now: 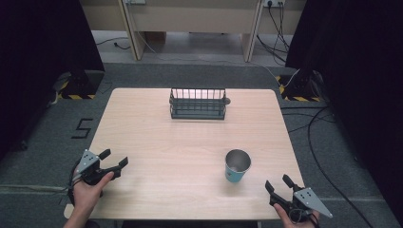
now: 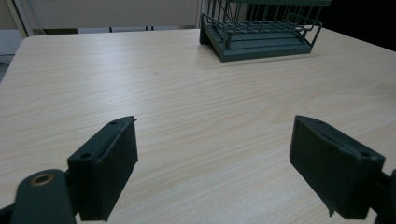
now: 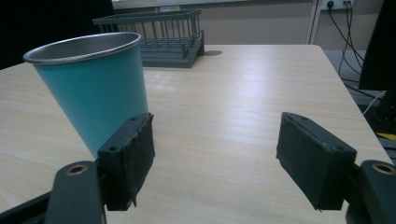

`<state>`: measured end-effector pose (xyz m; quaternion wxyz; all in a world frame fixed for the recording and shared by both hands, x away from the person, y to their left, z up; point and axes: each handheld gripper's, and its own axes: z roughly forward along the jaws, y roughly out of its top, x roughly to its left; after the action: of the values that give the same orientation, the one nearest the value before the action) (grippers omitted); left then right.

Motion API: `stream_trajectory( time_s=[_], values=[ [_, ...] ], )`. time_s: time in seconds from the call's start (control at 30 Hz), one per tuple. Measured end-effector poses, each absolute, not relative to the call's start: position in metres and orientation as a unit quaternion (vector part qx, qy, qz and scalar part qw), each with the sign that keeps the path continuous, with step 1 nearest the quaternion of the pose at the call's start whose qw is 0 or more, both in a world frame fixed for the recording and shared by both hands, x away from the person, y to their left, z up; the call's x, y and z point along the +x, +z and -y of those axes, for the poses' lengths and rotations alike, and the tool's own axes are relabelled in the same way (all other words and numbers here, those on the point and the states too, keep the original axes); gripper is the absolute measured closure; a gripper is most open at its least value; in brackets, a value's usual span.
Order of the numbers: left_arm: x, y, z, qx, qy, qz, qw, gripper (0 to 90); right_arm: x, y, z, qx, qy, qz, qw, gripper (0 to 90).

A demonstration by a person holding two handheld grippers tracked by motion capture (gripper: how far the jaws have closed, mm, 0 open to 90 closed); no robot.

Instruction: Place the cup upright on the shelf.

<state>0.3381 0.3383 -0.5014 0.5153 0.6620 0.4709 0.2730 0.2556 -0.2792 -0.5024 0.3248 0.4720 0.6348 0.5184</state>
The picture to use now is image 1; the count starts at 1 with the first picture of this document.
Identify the black stand base striped tape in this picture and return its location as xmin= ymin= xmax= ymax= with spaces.
xmin=278 ymin=69 xmax=323 ymax=103
xmin=58 ymin=69 xmax=106 ymax=101

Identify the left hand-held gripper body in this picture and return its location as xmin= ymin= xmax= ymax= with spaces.
xmin=75 ymin=149 xmax=123 ymax=186

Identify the black curtain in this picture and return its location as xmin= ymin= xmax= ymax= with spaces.
xmin=284 ymin=0 xmax=403 ymax=219
xmin=0 ymin=0 xmax=106 ymax=161

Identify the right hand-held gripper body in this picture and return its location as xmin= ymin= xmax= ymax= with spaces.
xmin=268 ymin=186 xmax=334 ymax=222

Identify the black wire rack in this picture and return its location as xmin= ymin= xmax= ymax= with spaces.
xmin=168 ymin=86 xmax=232 ymax=121

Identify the beige wooden desk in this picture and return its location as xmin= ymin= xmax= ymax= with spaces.
xmin=79 ymin=0 xmax=307 ymax=64

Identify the blue metal cup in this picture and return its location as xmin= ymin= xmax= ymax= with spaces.
xmin=224 ymin=148 xmax=253 ymax=184

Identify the bundle of black cables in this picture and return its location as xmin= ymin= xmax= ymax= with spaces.
xmin=256 ymin=0 xmax=291 ymax=67

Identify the person's right hand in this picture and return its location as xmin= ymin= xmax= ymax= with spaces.
xmin=273 ymin=202 xmax=320 ymax=228

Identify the short black floor cable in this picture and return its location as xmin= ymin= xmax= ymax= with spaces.
xmin=95 ymin=36 xmax=132 ymax=51

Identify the long black floor cable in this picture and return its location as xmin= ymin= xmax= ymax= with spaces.
xmin=279 ymin=105 xmax=376 ymax=228

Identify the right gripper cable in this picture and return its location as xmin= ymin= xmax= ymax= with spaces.
xmin=288 ymin=207 xmax=320 ymax=228

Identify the white wall socket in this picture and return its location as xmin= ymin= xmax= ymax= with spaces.
xmin=263 ymin=0 xmax=286 ymax=9

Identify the person's left hand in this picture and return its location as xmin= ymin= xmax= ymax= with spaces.
xmin=72 ymin=171 xmax=115 ymax=219

